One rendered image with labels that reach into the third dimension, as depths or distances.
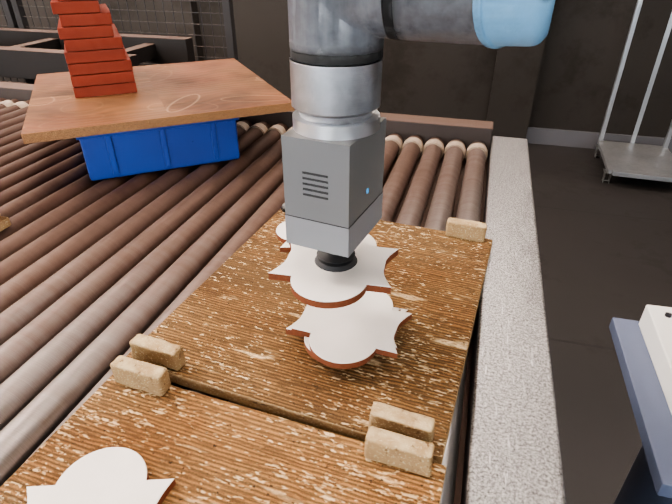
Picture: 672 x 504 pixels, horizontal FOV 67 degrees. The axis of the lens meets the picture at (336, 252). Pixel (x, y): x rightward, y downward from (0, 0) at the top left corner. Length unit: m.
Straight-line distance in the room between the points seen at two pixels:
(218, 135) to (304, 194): 0.68
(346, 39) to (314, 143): 0.08
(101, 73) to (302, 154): 0.86
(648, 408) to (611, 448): 1.17
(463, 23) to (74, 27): 0.96
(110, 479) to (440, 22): 0.44
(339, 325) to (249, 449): 0.16
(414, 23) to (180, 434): 0.40
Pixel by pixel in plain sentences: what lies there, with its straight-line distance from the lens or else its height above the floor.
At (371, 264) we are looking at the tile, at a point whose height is 1.05.
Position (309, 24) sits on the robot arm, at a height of 1.27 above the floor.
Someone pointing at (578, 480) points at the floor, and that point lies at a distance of 1.74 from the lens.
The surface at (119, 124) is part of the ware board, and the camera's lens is 1.04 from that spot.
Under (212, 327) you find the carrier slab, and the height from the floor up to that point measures 0.94.
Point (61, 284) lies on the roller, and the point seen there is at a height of 0.91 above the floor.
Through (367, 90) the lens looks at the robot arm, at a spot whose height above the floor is 1.22.
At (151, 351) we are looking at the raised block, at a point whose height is 0.96.
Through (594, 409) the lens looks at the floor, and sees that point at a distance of 1.95.
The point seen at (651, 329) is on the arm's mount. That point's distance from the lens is 0.78.
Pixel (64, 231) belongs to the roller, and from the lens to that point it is 0.95.
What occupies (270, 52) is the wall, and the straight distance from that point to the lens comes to 4.40.
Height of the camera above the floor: 1.32
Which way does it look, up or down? 32 degrees down
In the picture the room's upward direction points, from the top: straight up
